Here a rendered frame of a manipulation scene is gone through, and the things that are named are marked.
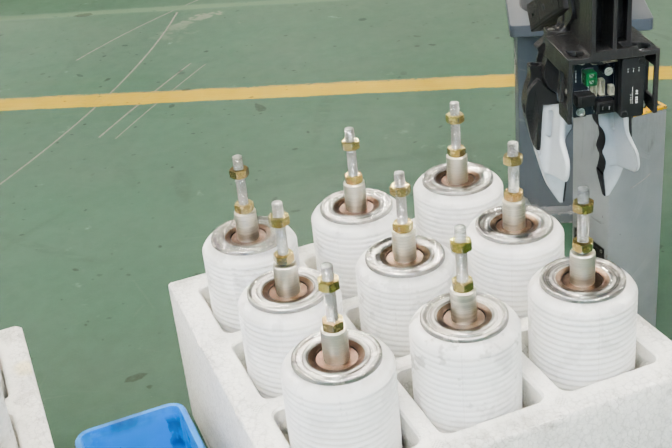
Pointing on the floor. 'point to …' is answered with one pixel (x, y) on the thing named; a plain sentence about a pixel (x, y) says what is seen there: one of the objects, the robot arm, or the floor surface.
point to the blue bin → (145, 430)
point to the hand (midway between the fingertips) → (580, 179)
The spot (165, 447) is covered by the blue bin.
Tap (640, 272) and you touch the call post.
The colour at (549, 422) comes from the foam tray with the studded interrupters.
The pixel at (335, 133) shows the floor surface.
